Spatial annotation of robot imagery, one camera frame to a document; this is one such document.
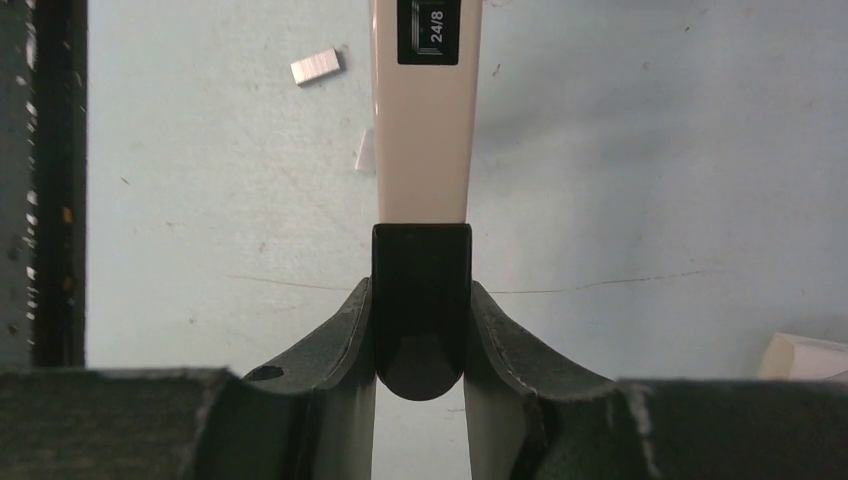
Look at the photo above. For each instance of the beige black long stapler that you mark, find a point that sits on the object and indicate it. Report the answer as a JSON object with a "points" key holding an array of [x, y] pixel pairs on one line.
{"points": [[424, 65]]}

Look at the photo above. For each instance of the closed white staple box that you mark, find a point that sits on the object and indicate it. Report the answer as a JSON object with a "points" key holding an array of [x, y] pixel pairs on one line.
{"points": [[792, 357]]}

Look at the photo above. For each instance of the grey staple strip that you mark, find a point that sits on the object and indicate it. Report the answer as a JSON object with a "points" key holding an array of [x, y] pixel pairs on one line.
{"points": [[314, 67], [365, 161]]}

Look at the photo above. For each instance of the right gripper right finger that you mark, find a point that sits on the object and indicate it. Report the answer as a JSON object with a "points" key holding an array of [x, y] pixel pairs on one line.
{"points": [[534, 414]]}

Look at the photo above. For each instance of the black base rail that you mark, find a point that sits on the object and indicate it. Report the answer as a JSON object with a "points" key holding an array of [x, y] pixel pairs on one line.
{"points": [[44, 159]]}

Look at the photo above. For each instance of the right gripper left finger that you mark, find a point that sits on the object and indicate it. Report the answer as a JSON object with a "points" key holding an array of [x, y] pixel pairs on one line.
{"points": [[308, 413]]}

